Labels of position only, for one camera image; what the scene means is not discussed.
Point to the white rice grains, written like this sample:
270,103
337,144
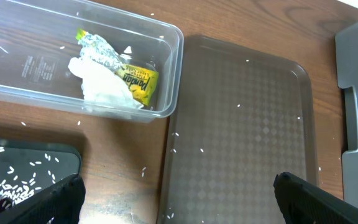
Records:
25,172

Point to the yellow silver snack wrapper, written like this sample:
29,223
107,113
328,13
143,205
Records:
141,81

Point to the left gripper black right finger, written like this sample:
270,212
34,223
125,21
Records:
302,202

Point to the white tissue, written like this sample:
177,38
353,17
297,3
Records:
100,85

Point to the clear plastic bin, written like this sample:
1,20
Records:
38,39

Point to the black plastic tray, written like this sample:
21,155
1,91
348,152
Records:
71,157

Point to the dark brown serving tray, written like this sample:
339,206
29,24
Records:
242,118

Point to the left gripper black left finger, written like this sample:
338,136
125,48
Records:
58,203

